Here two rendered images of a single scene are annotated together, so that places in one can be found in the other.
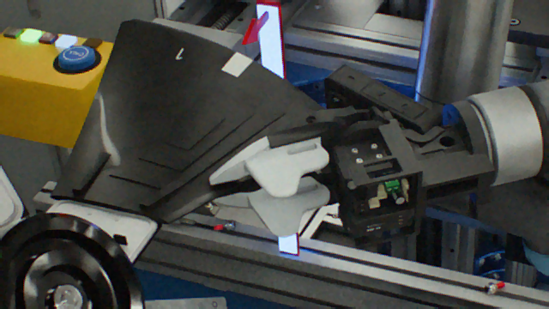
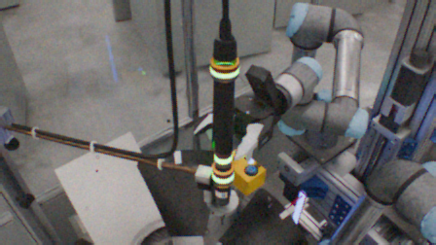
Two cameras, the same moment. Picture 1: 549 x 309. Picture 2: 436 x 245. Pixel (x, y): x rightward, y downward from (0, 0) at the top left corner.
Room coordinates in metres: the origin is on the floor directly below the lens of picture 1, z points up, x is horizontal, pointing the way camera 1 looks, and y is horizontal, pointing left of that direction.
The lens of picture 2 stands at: (0.18, -0.04, 2.10)
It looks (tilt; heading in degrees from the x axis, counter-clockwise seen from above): 42 degrees down; 24
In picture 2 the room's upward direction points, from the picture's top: straight up
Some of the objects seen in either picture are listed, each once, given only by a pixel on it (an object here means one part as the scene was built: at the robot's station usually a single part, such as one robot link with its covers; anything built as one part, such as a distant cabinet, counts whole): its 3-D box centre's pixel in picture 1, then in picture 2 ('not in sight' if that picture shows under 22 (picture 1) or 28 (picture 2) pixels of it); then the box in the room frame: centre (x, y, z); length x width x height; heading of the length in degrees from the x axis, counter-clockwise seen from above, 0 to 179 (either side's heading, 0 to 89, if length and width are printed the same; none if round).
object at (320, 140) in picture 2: not in sight; (323, 128); (1.37, 0.00, 1.09); 0.15 x 0.15 x 0.10
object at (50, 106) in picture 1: (52, 92); (242, 172); (1.06, 0.25, 1.02); 0.16 x 0.10 x 0.11; 64
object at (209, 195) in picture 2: not in sight; (218, 189); (0.60, 0.15, 1.50); 0.09 x 0.07 x 0.10; 99
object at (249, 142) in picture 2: not in sight; (248, 150); (0.61, 0.09, 1.64); 0.09 x 0.03 x 0.06; 6
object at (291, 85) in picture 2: not in sight; (280, 92); (0.80, 0.09, 1.64); 0.08 x 0.05 x 0.08; 74
